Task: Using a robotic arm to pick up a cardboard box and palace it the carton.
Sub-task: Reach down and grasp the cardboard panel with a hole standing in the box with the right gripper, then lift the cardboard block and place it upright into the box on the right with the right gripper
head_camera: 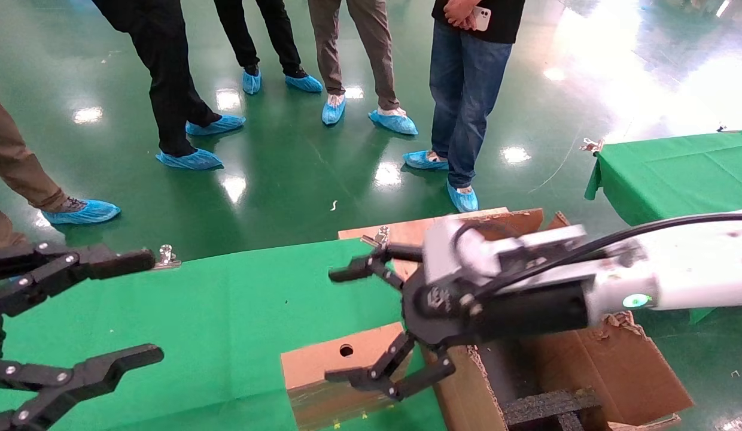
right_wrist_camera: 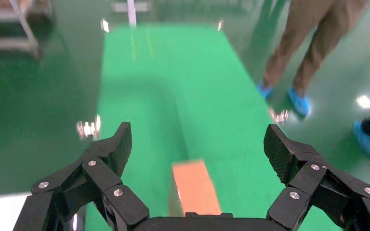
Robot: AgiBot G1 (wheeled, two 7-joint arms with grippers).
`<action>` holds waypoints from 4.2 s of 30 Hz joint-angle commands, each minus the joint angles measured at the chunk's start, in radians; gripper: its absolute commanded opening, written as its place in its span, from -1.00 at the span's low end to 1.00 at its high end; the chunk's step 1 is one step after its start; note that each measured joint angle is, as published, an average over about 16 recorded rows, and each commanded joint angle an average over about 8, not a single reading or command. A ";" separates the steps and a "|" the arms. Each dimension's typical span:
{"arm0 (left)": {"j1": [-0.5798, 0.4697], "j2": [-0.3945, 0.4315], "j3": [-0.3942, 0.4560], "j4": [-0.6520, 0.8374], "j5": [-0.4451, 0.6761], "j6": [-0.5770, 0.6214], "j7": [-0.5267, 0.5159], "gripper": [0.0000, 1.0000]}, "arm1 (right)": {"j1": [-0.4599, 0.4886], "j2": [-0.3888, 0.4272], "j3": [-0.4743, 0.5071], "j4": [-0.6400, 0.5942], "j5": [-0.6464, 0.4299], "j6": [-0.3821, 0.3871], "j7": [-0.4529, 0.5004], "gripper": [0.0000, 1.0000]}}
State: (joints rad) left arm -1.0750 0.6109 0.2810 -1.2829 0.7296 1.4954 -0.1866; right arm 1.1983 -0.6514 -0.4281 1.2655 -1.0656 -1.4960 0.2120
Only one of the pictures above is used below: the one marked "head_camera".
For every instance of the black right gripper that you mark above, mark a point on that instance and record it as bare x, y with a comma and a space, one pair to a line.
526, 311

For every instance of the small cardboard box with hole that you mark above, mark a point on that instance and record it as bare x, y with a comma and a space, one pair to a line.
323, 359

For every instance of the white smartphone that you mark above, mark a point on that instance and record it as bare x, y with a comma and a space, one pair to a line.
483, 19

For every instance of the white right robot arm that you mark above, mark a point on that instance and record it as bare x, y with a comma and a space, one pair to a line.
694, 269

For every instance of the large open cardboard carton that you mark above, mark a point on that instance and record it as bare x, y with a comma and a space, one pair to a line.
586, 371

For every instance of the bystander hand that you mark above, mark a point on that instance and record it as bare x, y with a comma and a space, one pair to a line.
461, 13

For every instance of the blue shoe cover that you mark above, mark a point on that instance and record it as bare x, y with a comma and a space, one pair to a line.
333, 112
218, 124
191, 160
422, 160
251, 82
305, 84
464, 199
84, 211
395, 123

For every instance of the large green tablecloth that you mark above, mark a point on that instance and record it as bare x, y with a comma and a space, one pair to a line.
227, 311

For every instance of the person in brown trousers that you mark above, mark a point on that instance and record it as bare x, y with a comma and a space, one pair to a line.
12, 161

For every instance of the black foam block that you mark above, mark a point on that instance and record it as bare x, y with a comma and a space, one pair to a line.
544, 407

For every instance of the person in blue jeans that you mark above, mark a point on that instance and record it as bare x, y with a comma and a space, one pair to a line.
467, 90

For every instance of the person in black trousers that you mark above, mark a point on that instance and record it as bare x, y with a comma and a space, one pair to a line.
167, 72
245, 30

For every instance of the person in olive trousers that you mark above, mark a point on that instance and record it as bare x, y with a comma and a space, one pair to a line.
329, 48

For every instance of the green tablecloth on side table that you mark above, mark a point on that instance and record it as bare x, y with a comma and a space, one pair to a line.
676, 173

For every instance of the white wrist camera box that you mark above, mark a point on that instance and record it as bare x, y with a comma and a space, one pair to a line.
449, 251

